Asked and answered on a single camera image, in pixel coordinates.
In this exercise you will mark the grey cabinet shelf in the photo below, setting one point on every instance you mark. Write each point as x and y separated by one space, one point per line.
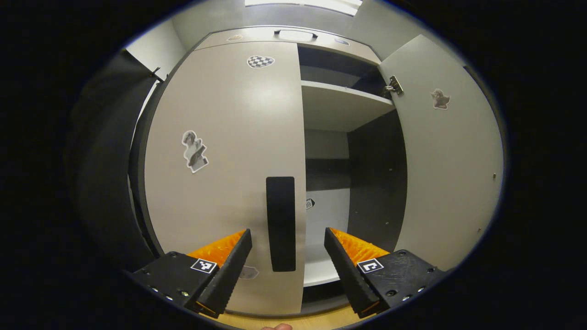
339 105
321 270

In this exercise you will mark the ceiling light panel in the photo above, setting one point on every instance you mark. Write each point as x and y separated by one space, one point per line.
302 4

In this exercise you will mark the black backdrop cloth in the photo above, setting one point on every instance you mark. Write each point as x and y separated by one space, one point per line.
110 160

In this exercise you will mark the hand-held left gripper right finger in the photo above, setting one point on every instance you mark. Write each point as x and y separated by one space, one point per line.
346 275

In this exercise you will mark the grey cabinet door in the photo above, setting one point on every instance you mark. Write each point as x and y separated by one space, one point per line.
229 137
449 174

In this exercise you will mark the metal door hinge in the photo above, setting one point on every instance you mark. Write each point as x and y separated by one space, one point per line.
395 85

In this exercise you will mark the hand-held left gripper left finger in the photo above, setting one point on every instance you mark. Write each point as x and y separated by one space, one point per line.
229 275

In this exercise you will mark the grey double-door shoe cabinet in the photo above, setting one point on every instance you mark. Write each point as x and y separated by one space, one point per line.
376 183

